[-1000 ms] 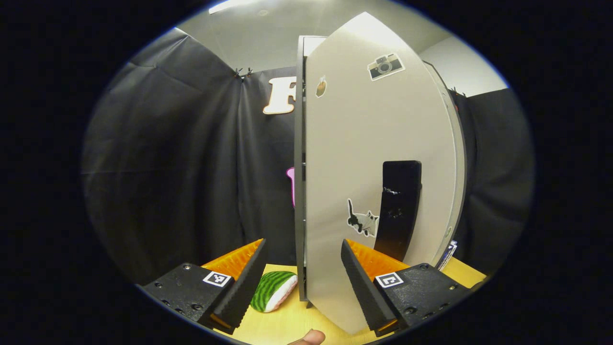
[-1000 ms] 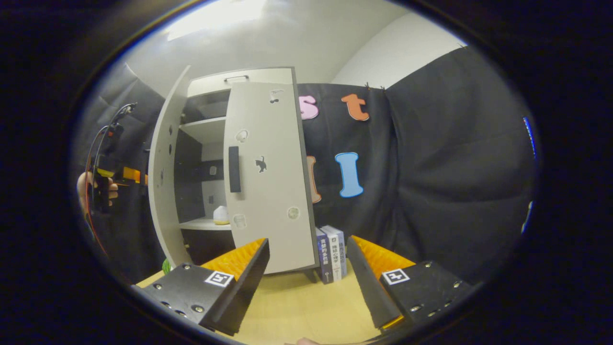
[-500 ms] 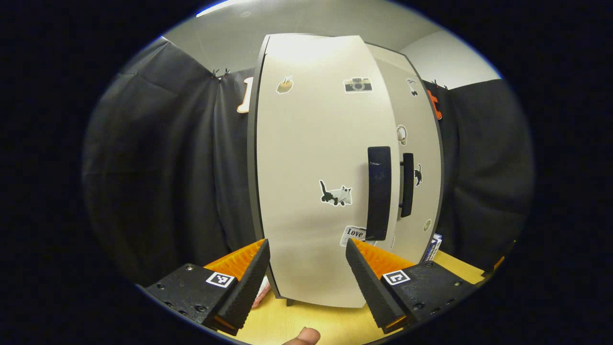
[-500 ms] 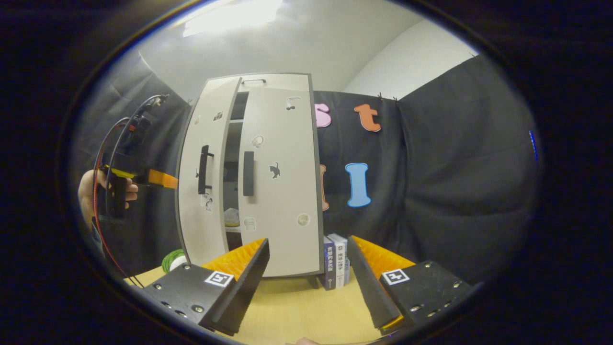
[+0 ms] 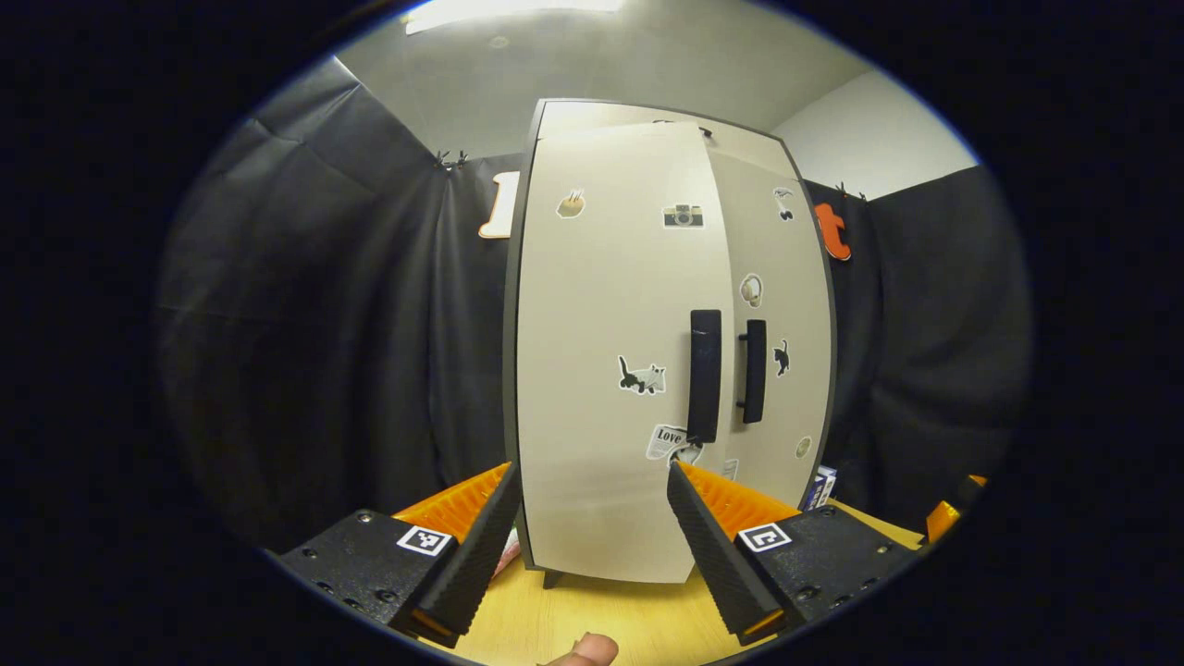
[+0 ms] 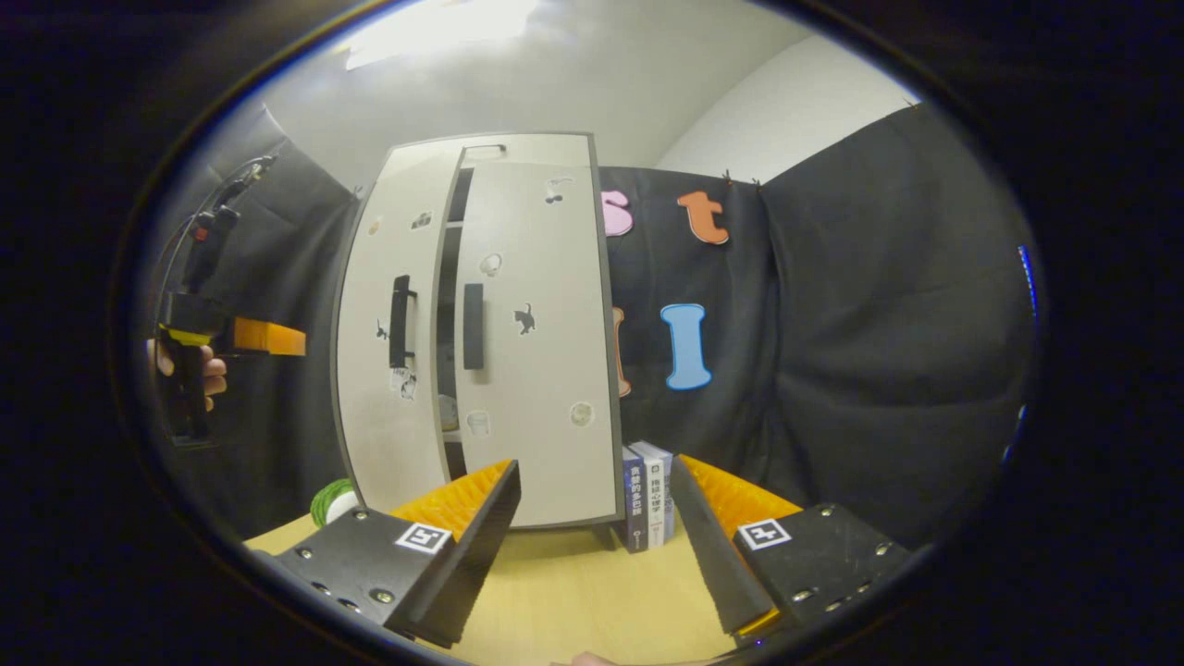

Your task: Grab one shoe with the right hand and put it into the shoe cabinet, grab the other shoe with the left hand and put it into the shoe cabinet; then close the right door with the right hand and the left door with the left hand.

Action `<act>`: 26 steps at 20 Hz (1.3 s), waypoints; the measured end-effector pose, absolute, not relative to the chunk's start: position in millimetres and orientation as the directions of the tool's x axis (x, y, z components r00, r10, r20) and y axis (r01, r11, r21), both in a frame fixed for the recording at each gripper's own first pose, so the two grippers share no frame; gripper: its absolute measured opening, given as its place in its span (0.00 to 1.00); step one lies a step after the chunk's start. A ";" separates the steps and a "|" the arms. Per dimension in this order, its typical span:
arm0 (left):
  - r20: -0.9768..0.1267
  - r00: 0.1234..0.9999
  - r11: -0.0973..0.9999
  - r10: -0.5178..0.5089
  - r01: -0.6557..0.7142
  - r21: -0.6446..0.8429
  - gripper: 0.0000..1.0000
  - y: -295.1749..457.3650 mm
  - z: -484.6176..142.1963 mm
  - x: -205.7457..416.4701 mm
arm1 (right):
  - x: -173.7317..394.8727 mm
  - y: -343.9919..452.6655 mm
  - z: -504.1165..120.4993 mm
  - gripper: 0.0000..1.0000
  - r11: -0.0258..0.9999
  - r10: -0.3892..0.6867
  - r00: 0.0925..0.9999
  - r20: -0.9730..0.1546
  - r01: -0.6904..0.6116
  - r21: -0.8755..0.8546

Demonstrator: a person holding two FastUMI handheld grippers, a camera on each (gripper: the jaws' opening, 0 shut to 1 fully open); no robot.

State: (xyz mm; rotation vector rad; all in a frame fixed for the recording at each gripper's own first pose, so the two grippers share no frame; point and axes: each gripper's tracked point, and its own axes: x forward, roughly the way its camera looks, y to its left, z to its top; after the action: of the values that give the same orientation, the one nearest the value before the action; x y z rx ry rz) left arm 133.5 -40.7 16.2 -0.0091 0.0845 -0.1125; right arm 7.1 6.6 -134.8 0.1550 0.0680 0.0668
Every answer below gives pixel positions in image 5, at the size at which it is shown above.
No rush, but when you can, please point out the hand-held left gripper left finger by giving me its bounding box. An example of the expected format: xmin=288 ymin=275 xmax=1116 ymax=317
xmin=276 ymin=462 xmax=524 ymax=648

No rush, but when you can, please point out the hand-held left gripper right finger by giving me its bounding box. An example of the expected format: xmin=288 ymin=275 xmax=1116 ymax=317
xmin=666 ymin=460 xmax=921 ymax=646

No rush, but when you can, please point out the white cabinet door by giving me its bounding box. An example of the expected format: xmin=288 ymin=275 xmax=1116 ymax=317
xmin=708 ymin=148 xmax=833 ymax=510
xmin=513 ymin=120 xmax=736 ymax=586

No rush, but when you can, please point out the grey white shoe cabinet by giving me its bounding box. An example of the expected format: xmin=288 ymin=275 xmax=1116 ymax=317
xmin=502 ymin=97 xmax=838 ymax=590

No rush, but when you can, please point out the small blue white box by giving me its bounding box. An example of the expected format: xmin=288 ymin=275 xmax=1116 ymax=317
xmin=801 ymin=465 xmax=839 ymax=512

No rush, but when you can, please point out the ceiling light panel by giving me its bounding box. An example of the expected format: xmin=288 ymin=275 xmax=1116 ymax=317
xmin=404 ymin=0 xmax=625 ymax=36

